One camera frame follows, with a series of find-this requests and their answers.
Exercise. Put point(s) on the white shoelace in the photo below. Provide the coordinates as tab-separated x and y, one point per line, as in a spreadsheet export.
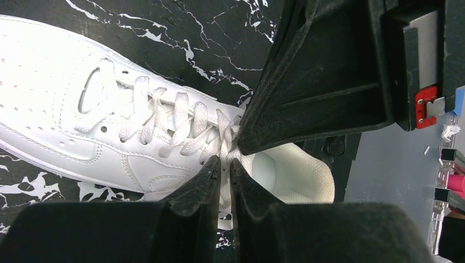
163	132

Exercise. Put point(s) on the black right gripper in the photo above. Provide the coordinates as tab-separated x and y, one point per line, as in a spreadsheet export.
424	45

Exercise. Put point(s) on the blue sheet background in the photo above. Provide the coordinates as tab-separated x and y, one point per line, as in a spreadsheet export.
459	101

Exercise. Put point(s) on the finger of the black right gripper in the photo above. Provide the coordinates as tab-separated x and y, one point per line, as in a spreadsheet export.
326	75

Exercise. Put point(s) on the white sneaker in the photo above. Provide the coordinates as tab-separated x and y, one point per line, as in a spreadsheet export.
73	106

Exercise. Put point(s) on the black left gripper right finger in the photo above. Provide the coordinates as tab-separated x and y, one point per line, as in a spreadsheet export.
269	230

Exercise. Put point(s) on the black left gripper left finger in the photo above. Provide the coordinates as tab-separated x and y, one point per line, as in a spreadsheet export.
182	227

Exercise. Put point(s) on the red object background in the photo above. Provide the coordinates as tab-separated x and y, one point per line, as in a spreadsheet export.
455	183

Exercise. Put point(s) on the aluminium rail frame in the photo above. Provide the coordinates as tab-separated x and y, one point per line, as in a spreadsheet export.
447	160

